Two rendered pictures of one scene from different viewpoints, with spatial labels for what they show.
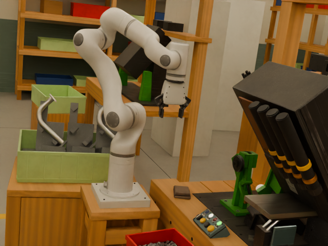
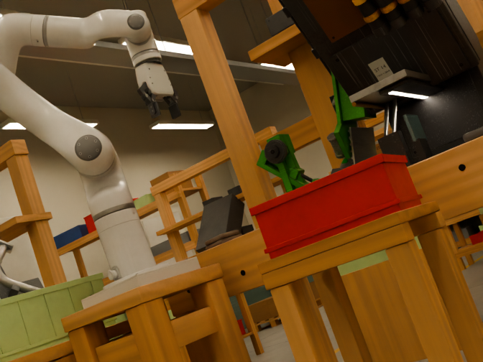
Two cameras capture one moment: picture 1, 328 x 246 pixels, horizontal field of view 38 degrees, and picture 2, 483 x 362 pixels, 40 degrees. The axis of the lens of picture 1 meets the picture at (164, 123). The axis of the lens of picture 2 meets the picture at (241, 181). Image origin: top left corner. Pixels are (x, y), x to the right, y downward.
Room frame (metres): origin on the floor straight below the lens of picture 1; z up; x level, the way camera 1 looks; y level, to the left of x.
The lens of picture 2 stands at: (0.41, 0.91, 0.77)
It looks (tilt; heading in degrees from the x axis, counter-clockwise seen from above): 9 degrees up; 325
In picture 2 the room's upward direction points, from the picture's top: 20 degrees counter-clockwise
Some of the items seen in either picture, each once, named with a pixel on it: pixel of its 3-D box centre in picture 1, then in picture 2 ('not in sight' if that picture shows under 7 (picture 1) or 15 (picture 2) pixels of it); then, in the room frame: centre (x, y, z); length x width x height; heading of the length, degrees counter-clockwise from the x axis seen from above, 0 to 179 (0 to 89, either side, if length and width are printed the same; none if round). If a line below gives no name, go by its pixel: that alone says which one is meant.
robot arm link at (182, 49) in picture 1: (177, 57); (138, 34); (2.01, -0.02, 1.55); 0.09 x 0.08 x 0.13; 153
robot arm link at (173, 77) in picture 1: (175, 76); (147, 60); (2.01, -0.03, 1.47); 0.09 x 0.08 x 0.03; 114
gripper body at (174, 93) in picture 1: (174, 91); (154, 80); (2.01, -0.03, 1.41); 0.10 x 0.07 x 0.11; 114
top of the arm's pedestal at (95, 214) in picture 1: (118, 200); (144, 296); (2.11, 0.17, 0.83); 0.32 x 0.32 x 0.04; 20
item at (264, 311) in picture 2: not in sight; (286, 305); (9.86, -5.59, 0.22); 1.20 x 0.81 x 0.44; 116
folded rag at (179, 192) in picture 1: (182, 192); (223, 240); (2.11, -0.12, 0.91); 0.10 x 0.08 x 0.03; 2
